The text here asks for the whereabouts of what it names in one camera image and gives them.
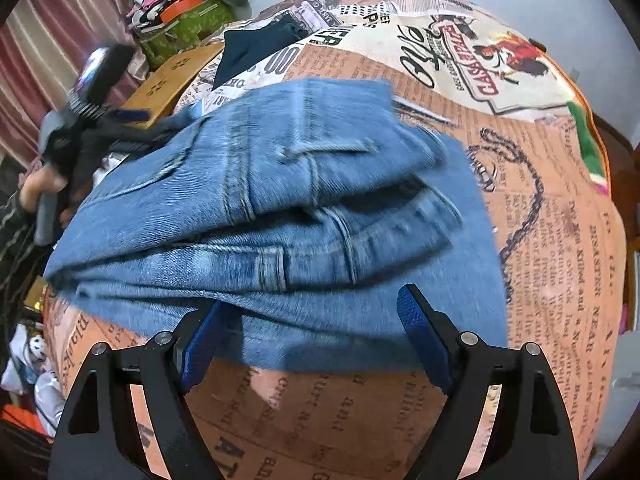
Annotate person's left hand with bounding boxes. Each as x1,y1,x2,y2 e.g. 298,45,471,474
20,164,71,211

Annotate green patterned storage box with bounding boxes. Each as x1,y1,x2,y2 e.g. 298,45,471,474
140,2,236,71

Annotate blue jeans pants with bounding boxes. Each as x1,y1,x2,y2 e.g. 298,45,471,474
42,77,511,373

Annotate orange box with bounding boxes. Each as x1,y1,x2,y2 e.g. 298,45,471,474
160,0,206,23

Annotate wooden laptop table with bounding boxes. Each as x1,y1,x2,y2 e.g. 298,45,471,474
121,42,226,121

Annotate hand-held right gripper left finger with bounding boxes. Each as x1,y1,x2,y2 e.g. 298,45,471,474
47,300,236,480

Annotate black folded garment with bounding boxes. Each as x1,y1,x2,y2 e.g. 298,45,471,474
214,14,311,93

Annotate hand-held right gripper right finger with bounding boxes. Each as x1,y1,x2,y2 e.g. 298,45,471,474
396,283,593,480

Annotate striped red curtain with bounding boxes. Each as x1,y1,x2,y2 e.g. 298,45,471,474
0,0,143,166

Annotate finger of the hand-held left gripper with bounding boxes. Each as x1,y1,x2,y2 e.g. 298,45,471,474
107,107,201,138

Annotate printed newspaper-pattern blanket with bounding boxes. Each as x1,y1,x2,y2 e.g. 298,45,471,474
42,0,628,480

